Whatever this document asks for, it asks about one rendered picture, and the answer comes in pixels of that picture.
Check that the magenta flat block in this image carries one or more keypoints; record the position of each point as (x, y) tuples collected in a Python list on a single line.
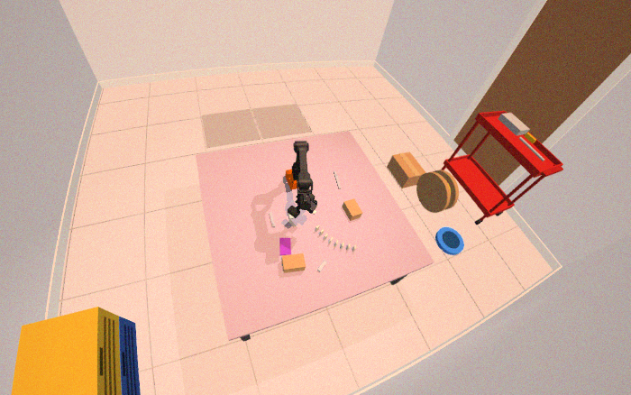
[(284, 246)]

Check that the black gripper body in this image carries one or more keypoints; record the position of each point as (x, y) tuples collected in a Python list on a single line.
[(294, 211)]

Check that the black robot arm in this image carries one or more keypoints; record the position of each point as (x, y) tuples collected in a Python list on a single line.
[(302, 176)]

